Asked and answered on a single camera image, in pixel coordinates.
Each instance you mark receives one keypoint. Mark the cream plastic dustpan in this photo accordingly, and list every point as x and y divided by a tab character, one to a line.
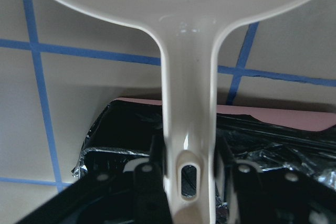
189	34

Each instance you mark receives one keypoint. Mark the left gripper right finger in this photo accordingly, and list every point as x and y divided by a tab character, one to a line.
239	187

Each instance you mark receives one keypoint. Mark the black bag bin left side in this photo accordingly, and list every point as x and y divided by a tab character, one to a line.
295	150

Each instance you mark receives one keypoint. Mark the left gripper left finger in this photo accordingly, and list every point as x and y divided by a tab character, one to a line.
150	199

